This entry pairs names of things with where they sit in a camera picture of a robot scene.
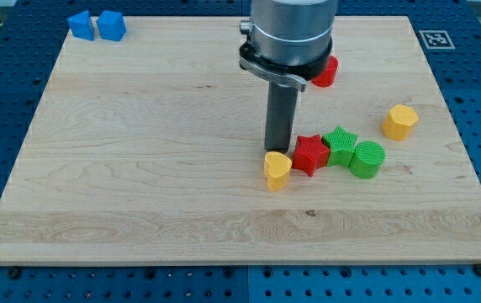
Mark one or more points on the green cylinder block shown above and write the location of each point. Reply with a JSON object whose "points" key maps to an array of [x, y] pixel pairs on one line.
{"points": [[367, 159]]}

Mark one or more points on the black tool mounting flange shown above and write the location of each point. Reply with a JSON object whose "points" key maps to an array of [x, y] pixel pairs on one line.
{"points": [[291, 76]]}

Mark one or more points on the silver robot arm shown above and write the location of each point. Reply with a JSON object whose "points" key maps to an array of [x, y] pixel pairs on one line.
{"points": [[288, 43]]}

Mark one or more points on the red star block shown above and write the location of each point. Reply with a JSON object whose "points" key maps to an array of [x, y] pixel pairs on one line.
{"points": [[310, 154]]}

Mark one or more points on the fiducial marker tag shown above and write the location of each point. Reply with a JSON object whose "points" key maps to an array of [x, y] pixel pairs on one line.
{"points": [[435, 39]]}

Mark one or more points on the yellow hexagon block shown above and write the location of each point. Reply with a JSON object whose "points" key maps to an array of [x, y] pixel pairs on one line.
{"points": [[399, 122]]}

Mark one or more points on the blue block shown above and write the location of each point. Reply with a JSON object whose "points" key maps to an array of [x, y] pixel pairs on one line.
{"points": [[81, 25], [111, 25]]}

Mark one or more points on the yellow heart block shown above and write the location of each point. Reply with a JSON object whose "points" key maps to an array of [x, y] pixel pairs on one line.
{"points": [[277, 168]]}

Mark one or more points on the wooden board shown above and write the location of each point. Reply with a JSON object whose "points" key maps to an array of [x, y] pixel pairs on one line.
{"points": [[149, 151]]}

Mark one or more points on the green star block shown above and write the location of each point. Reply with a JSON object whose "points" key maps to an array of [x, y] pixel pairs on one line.
{"points": [[342, 146]]}

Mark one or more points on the blue block left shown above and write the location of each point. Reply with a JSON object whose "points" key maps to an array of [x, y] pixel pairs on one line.
{"points": [[81, 25]]}

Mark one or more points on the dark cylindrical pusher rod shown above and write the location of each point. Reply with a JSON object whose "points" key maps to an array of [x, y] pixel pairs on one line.
{"points": [[281, 107]]}

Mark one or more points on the blue block right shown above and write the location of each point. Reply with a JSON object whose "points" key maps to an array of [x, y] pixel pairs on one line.
{"points": [[111, 25]]}

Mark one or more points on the red block behind arm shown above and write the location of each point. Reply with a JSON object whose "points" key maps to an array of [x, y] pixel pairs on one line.
{"points": [[328, 76]]}

